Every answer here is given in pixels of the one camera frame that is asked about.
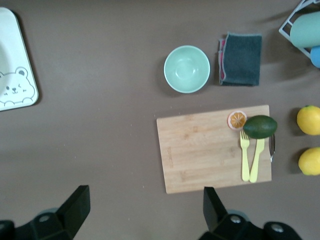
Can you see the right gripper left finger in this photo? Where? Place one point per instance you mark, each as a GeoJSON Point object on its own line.
{"type": "Point", "coordinates": [72, 212]}

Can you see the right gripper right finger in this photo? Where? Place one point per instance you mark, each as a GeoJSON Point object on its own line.
{"type": "Point", "coordinates": [215, 212]}

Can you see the wooden cutting board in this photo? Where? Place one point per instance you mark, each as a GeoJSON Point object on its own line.
{"type": "Point", "coordinates": [200, 155]}

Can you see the yellow plastic fork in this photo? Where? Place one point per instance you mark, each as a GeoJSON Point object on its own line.
{"type": "Point", "coordinates": [245, 160]}

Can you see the yellow plastic knife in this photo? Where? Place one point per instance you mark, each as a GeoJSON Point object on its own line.
{"type": "Point", "coordinates": [256, 165]}

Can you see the orange fruit slice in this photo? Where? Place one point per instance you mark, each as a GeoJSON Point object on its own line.
{"type": "Point", "coordinates": [235, 121]}

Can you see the dark green avocado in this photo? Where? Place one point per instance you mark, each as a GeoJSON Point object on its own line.
{"type": "Point", "coordinates": [260, 126]}

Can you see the yellow lemon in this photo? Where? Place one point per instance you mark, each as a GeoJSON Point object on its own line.
{"type": "Point", "coordinates": [310, 162]}
{"type": "Point", "coordinates": [309, 120]}

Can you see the pale green bowl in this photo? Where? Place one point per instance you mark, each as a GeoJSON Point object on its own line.
{"type": "Point", "coordinates": [187, 69]}

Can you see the pink cloth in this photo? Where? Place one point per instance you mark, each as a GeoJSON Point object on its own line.
{"type": "Point", "coordinates": [221, 62]}

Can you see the dark grey cloth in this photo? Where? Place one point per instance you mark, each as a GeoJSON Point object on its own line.
{"type": "Point", "coordinates": [242, 60]}

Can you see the cream bear print tray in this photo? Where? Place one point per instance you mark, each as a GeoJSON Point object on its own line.
{"type": "Point", "coordinates": [17, 55]}

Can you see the blue cup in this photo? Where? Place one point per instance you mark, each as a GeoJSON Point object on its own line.
{"type": "Point", "coordinates": [316, 57]}

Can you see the pale green cup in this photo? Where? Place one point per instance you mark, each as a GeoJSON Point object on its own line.
{"type": "Point", "coordinates": [306, 30]}

